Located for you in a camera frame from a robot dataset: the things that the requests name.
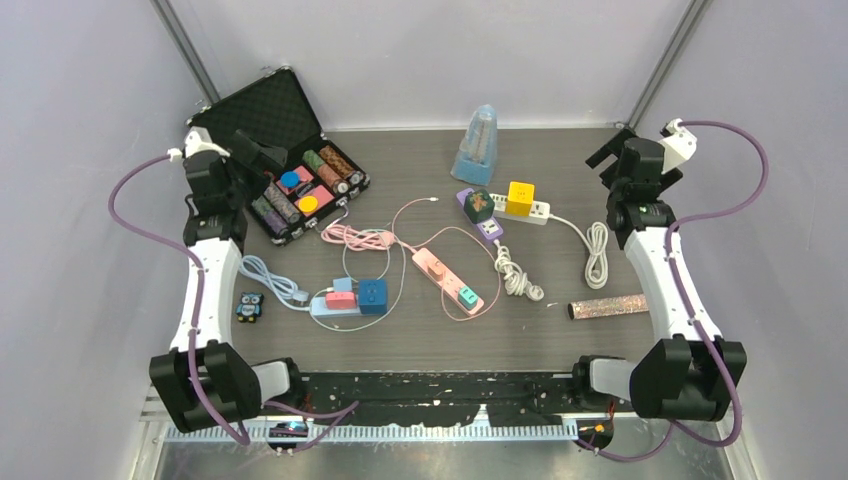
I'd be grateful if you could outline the yellow cube socket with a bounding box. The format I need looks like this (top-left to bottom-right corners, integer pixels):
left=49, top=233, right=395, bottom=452
left=505, top=181, right=535, bottom=217

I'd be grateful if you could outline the light blue charger plug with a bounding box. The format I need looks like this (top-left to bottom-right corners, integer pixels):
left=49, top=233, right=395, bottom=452
left=332, top=277, right=357, bottom=293

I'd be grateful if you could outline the dark green cube socket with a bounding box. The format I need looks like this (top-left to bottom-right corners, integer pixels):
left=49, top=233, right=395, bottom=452
left=463, top=189, right=495, bottom=224

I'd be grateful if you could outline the pink cube socket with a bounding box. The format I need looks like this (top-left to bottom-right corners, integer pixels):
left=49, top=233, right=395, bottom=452
left=325, top=291, right=358, bottom=311

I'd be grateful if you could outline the dark blue cube socket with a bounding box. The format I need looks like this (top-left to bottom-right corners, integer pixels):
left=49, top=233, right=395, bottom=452
left=357, top=279, right=389, bottom=316

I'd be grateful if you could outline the teal charger plug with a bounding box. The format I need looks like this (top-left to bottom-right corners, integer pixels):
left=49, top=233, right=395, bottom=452
left=457, top=286, right=479, bottom=311

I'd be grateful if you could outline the mint green charger cable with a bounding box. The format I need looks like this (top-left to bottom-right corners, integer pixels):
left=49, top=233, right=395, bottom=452
left=307, top=228, right=409, bottom=334

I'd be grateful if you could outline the orange pink charger plug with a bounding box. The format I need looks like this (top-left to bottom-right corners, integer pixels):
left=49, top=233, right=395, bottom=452
left=427, top=259, right=445, bottom=281

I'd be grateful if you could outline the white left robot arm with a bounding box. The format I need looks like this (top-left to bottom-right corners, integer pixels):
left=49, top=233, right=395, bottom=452
left=149, top=127, right=307, bottom=433

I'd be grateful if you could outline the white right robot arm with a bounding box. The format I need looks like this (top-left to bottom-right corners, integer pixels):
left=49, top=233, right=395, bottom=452
left=570, top=127, right=747, bottom=422

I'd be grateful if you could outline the black chip case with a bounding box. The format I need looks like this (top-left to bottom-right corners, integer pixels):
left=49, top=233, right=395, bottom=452
left=186, top=66, right=371, bottom=246

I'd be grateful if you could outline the glittery small cylinder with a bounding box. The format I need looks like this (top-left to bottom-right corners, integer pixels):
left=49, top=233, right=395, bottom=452
left=565, top=294, right=649, bottom=320

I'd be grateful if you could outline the blue owl figurine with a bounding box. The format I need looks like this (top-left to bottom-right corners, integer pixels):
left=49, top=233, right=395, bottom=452
left=235, top=292, right=264, bottom=323

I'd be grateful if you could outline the light blue power strip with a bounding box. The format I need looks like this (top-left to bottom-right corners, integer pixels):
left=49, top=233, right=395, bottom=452
left=310, top=296, right=363, bottom=319

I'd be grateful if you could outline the blue wrapped metronome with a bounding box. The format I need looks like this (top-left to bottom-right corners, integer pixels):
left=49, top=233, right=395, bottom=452
left=451, top=105, right=498, bottom=186

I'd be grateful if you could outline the pink power strip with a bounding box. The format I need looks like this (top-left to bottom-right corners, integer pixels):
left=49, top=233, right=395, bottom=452
left=412, top=248, right=485, bottom=316

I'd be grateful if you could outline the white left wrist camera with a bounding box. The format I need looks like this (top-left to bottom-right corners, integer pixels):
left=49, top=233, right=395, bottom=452
left=167, top=127, right=231, bottom=163

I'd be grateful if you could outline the white coiled power cord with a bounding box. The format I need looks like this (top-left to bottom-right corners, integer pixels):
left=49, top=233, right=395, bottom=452
left=549, top=213, right=611, bottom=291

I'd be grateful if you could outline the light blue coiled cord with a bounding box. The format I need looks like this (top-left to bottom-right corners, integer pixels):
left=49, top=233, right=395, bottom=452
left=238, top=254, right=313, bottom=313

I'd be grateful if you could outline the pink coiled power cord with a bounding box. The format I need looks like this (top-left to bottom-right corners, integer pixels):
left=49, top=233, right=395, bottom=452
left=322, top=221, right=399, bottom=254

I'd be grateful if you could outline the pink charger cable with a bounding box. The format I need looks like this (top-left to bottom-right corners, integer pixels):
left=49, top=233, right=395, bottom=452
left=390, top=196, right=503, bottom=324

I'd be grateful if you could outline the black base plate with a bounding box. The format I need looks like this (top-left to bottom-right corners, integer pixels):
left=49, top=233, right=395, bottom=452
left=241, top=370, right=637, bottom=429

